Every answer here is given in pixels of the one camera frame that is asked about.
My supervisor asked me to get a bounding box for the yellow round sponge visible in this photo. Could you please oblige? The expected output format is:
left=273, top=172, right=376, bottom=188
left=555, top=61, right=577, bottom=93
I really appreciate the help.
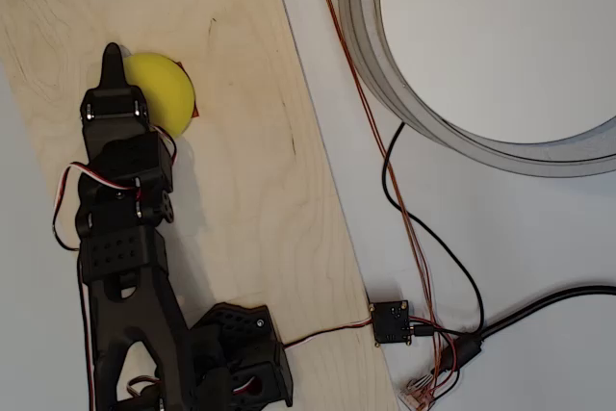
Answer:
left=122, top=52, right=197, bottom=141

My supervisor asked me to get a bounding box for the red flat square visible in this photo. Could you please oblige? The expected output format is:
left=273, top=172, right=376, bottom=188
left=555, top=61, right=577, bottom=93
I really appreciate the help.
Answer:
left=175, top=61, right=199, bottom=119

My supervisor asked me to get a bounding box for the light plywood board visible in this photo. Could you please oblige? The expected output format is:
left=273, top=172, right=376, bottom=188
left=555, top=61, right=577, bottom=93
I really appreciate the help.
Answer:
left=0, top=0, right=400, bottom=411

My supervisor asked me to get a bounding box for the grey round lamp shade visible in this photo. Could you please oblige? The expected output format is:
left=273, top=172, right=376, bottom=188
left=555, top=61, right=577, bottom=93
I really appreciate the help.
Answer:
left=338, top=0, right=616, bottom=179

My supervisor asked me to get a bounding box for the black controller board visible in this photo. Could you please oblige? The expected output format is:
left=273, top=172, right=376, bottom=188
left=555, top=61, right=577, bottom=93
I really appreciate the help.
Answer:
left=369, top=299, right=414, bottom=347

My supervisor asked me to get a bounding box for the red white black servo cable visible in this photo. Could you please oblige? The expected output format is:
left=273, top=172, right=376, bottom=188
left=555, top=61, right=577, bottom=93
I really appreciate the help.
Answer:
left=281, top=317, right=374, bottom=349
left=51, top=162, right=143, bottom=252
left=148, top=122, right=178, bottom=169

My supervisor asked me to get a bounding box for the thin orange wire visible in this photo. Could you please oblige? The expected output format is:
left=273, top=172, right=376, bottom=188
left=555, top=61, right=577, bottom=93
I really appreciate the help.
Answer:
left=311, top=0, right=444, bottom=383
left=315, top=0, right=451, bottom=398

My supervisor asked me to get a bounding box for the thin black cable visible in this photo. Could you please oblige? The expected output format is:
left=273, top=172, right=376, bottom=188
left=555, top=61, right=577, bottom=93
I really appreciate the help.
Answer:
left=382, top=121, right=485, bottom=338

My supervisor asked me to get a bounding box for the clear wire connector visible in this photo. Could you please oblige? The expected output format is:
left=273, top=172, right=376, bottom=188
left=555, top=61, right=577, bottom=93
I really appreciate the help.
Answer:
left=397, top=374, right=437, bottom=410

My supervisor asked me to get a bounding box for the thick black power cable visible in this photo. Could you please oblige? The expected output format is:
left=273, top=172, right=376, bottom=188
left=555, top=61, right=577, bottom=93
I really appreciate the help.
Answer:
left=445, top=285, right=616, bottom=373

